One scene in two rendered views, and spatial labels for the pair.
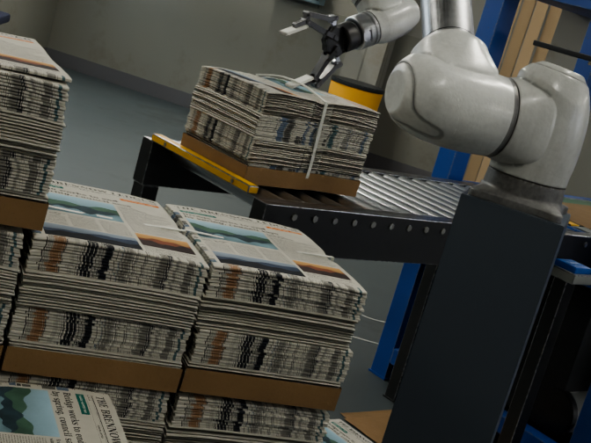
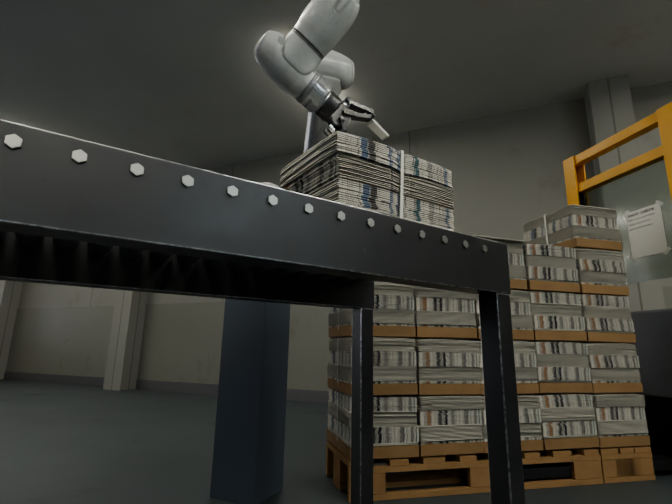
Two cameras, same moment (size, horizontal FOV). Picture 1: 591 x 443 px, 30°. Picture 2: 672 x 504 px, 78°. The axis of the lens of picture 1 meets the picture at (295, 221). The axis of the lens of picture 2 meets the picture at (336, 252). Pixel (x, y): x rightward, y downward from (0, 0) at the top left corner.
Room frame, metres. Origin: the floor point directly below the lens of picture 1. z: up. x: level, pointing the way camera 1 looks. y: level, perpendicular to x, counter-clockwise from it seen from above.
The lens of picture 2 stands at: (3.84, 0.19, 0.55)
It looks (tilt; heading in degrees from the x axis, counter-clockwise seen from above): 13 degrees up; 189
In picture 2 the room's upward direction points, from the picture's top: 1 degrees clockwise
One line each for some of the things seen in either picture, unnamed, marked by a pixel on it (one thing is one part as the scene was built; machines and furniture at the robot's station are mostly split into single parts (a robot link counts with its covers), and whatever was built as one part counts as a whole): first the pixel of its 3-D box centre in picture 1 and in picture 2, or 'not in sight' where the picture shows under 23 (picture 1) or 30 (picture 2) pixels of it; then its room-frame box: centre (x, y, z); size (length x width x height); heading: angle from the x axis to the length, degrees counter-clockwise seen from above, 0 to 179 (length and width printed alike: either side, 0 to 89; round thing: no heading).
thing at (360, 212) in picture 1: (447, 242); (158, 267); (2.90, -0.41, 0.74); 1.34 x 0.05 x 0.12; 132
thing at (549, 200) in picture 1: (523, 189); not in sight; (2.15, -0.41, 1.03); 0.22 x 0.18 x 0.06; 165
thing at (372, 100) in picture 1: (346, 124); not in sight; (8.42, -0.17, 0.33); 0.43 x 0.42 x 0.67; 165
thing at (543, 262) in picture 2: not in sight; (526, 274); (1.58, 0.84, 0.95); 0.38 x 0.29 x 0.23; 24
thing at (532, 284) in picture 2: not in sight; (528, 291); (1.58, 0.84, 0.86); 0.38 x 0.29 x 0.04; 24
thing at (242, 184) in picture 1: (201, 162); not in sight; (2.65, 0.26, 0.81); 0.43 x 0.03 x 0.02; 42
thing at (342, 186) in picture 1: (302, 168); not in sight; (2.85, 0.02, 0.83); 0.29 x 0.16 x 0.04; 42
